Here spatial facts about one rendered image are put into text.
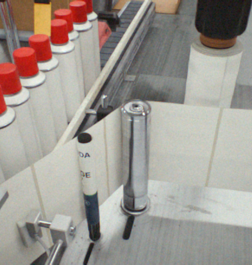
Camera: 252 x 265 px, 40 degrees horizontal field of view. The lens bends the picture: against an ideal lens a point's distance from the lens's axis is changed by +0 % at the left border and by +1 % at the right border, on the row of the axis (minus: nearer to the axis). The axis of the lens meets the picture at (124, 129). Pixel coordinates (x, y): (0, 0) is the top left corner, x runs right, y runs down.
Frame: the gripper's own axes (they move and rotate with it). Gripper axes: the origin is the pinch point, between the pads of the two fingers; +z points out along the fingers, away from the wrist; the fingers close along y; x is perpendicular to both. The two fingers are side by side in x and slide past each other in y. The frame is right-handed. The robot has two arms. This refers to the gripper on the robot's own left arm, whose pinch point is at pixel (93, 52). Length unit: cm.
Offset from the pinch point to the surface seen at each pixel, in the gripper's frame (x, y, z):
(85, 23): -14.3, 2.2, -2.3
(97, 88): -7.1, 4.5, 9.4
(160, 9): 55, 7, -32
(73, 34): -18.1, 1.4, 1.2
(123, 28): 27.2, 0.1, -15.2
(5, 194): -60, 15, 23
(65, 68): -20.6, 2.0, 8.3
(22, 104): -34.9, 2.2, 16.5
